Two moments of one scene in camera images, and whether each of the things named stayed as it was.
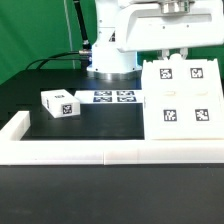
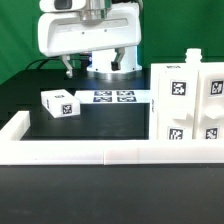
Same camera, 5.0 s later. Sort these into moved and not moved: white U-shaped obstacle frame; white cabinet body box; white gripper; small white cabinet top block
Moved: white gripper; white cabinet body box
Not moved: white U-shaped obstacle frame; small white cabinet top block
